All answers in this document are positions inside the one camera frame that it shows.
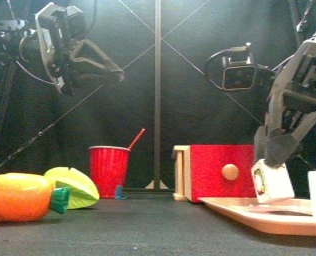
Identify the vertical metal frame pole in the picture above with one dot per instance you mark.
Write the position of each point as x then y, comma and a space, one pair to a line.
157, 100

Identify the white sushi roll piece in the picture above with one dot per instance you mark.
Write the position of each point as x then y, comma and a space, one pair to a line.
273, 182

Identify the orange toy carrot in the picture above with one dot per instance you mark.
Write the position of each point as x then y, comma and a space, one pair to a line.
19, 198

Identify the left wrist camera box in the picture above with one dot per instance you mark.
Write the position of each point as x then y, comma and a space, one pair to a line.
74, 20

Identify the yellow-green toy leaf vegetable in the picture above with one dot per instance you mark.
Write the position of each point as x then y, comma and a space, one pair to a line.
78, 188

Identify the red drinking straw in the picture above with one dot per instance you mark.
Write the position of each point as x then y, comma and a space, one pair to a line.
137, 138

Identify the red plastic cup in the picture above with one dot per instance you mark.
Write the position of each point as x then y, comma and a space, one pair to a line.
108, 171

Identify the light wooden tray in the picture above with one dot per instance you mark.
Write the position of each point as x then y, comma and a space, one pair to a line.
272, 217

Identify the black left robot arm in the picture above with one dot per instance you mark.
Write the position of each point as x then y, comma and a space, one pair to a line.
5, 36

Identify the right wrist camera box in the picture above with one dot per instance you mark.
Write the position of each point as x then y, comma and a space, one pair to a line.
239, 76

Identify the red wooden drawer box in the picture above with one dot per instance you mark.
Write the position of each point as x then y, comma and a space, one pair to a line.
213, 173

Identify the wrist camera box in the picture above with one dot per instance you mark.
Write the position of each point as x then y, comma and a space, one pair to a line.
239, 76
74, 20

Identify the small blue toy piece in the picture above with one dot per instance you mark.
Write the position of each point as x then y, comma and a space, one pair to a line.
120, 193

